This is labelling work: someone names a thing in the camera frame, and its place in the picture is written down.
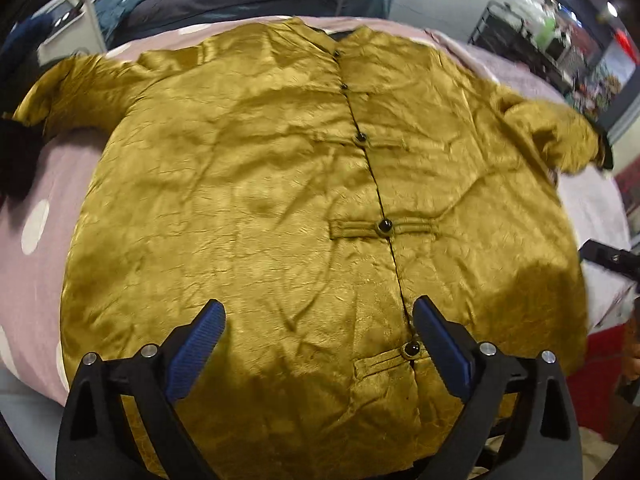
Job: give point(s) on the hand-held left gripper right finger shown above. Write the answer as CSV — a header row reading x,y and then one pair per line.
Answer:
x,y
442,350

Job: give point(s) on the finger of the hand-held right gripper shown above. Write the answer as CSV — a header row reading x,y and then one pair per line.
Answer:
x,y
605,256

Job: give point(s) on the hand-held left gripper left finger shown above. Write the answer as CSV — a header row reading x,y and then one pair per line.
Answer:
x,y
200,350

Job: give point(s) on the gold satin jacket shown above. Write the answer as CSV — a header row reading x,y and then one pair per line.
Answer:
x,y
250,185

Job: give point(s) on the plain red cloth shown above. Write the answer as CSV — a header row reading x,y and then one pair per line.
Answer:
x,y
595,375

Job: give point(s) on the pink polka dot blanket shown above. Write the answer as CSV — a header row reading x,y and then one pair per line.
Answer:
x,y
30,285

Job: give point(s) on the dark glass window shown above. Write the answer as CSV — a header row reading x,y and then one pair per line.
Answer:
x,y
585,10

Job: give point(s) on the black cloth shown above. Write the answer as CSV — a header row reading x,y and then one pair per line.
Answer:
x,y
17,160

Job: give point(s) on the white rack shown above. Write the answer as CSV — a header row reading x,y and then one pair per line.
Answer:
x,y
65,35

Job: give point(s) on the navy cloth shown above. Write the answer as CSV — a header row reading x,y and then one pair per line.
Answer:
x,y
25,35

